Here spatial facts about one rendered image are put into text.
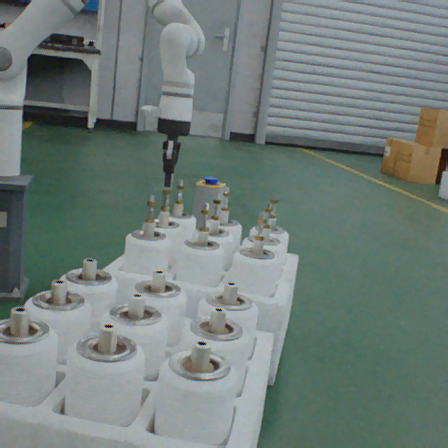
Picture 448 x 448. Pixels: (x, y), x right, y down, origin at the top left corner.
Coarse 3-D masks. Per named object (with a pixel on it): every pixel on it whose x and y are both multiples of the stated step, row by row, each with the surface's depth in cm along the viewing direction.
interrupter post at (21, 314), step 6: (12, 312) 74; (18, 312) 74; (24, 312) 74; (12, 318) 74; (18, 318) 74; (24, 318) 75; (12, 324) 75; (18, 324) 74; (24, 324) 75; (12, 330) 75; (18, 330) 75; (24, 330) 75
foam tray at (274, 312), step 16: (288, 256) 152; (112, 272) 124; (128, 272) 125; (224, 272) 133; (288, 272) 139; (128, 288) 123; (192, 288) 121; (208, 288) 122; (288, 288) 128; (192, 304) 121; (256, 304) 119; (272, 304) 118; (288, 304) 133; (272, 320) 119; (288, 320) 153; (272, 352) 120; (272, 368) 121; (272, 384) 122
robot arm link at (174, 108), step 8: (168, 96) 130; (176, 96) 130; (160, 104) 132; (168, 104) 130; (176, 104) 130; (184, 104) 131; (192, 104) 133; (144, 112) 129; (152, 112) 130; (160, 112) 132; (168, 112) 130; (176, 112) 130; (184, 112) 131; (192, 112) 134; (176, 120) 131; (184, 120) 132
